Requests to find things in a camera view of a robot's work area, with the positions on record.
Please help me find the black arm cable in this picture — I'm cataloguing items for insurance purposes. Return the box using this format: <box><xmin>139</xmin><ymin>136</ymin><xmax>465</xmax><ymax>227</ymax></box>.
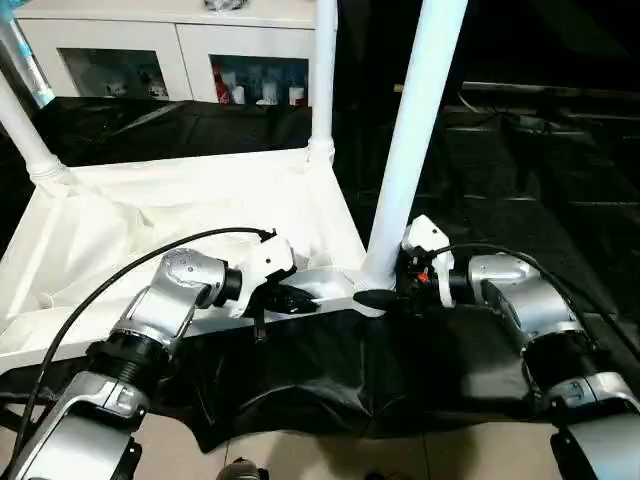
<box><xmin>424</xmin><ymin>242</ymin><xmax>640</xmax><ymax>353</ymax></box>
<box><xmin>0</xmin><ymin>227</ymin><xmax>277</xmax><ymax>473</ymax></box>

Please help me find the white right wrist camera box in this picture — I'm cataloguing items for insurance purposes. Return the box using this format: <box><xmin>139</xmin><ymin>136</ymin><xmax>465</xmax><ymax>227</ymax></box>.
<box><xmin>401</xmin><ymin>214</ymin><xmax>457</xmax><ymax>310</ymax></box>

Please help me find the silver metal bar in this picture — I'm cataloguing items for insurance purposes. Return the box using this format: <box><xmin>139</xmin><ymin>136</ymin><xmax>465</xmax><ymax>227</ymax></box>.
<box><xmin>460</xmin><ymin>81</ymin><xmax>640</xmax><ymax>104</ymax></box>

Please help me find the black plastic mat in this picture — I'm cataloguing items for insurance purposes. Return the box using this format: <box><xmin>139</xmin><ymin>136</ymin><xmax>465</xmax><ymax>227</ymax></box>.
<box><xmin>0</xmin><ymin>95</ymin><xmax>640</xmax><ymax>453</ymax></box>

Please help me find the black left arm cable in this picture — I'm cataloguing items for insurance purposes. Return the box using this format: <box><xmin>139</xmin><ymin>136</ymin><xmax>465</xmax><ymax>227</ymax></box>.
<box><xmin>0</xmin><ymin>227</ymin><xmax>277</xmax><ymax>473</ymax></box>

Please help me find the white glass-door cabinet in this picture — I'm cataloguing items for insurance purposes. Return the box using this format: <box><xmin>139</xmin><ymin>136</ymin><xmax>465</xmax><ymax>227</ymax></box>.
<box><xmin>16</xmin><ymin>0</ymin><xmax>321</xmax><ymax>107</ymax></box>

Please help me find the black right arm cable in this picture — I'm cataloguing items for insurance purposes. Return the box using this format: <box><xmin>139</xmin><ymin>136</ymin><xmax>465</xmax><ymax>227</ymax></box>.
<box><xmin>424</xmin><ymin>242</ymin><xmax>640</xmax><ymax>353</ymax></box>

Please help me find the white plastic table top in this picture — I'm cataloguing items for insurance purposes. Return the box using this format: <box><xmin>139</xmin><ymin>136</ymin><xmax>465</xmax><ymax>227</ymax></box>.
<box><xmin>0</xmin><ymin>146</ymin><xmax>387</xmax><ymax>363</ymax></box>

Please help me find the large black screen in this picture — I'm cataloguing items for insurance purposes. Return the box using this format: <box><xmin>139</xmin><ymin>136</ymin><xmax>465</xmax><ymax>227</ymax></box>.
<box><xmin>335</xmin><ymin>0</ymin><xmax>640</xmax><ymax>101</ymax></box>

